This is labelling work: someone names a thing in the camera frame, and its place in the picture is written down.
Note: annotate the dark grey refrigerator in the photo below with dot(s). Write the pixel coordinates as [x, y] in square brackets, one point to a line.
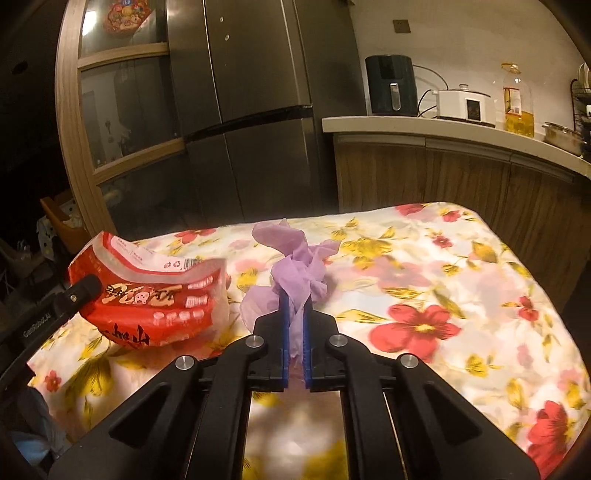
[258, 92]

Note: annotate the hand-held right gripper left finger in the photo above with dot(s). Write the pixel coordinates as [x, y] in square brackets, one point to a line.
[284, 323]

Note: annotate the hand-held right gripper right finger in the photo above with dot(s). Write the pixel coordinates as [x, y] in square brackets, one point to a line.
[308, 341]

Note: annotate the wooden glass panel door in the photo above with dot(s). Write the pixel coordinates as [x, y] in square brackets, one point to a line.
[69, 115]

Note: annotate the red door decoration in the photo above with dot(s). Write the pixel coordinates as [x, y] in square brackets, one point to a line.
[127, 16]

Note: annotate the purple plastic bag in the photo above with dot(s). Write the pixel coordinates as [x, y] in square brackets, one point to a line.
[295, 272]

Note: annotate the steel basin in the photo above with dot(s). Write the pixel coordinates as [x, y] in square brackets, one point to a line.
[563, 138]

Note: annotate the cooking oil bottle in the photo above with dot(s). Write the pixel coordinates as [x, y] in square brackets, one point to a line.
[517, 110]

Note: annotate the white electric cooker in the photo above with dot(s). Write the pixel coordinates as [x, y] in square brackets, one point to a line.
[466, 108]

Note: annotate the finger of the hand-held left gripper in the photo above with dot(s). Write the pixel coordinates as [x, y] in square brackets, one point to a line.
[81, 290]

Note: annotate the orange chair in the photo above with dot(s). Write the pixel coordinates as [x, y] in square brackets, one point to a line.
[64, 226]

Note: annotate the black air fryer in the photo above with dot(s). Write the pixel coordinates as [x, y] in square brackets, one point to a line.
[390, 85]

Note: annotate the floral blanket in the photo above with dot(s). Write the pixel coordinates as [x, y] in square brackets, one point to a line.
[415, 277]

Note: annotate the black dish rack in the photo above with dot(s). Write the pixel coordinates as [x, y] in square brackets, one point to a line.
[582, 106]

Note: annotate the dark wall socket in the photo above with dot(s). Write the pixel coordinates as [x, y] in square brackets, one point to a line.
[400, 26]

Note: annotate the red snack packet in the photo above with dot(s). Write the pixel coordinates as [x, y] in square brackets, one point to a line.
[152, 300]

